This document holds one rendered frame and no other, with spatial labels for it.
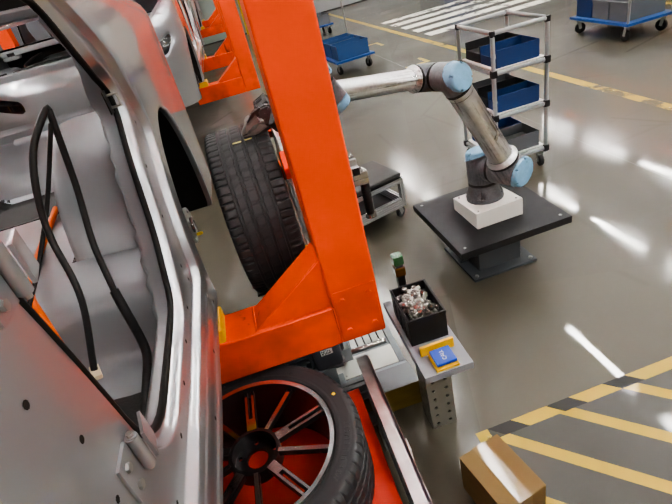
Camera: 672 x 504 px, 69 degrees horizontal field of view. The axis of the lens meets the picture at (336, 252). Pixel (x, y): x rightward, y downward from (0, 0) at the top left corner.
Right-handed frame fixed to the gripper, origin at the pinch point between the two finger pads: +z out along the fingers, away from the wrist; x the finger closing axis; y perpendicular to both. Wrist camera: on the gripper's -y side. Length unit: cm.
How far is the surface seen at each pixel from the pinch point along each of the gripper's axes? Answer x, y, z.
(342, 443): -36, -98, 20
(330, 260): -21, -53, -4
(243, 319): -24, -49, 35
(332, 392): -42, -80, 21
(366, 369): -62, -69, 16
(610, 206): -202, 12, -109
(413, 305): -58, -60, -11
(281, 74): 26, -37, -30
